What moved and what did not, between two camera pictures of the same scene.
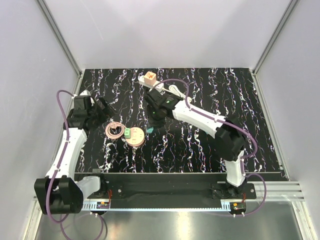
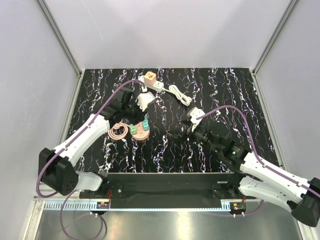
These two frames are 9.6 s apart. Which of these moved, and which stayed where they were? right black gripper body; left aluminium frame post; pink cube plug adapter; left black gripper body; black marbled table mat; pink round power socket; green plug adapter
Moved: right black gripper body; green plug adapter; left black gripper body; pink round power socket
Stayed: black marbled table mat; pink cube plug adapter; left aluminium frame post
